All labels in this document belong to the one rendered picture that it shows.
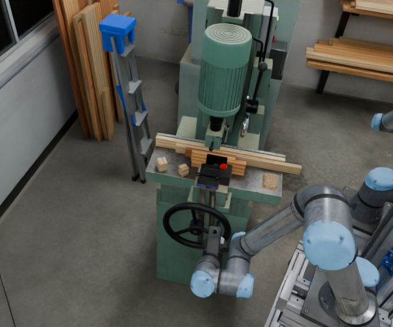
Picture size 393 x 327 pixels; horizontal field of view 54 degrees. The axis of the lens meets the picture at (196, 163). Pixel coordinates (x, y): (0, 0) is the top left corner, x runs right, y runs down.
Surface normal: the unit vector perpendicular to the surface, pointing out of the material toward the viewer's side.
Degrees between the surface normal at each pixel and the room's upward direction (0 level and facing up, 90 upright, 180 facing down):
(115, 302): 0
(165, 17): 90
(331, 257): 83
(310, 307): 0
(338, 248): 83
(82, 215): 0
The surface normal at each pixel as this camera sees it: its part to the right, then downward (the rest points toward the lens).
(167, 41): -0.22, 0.67
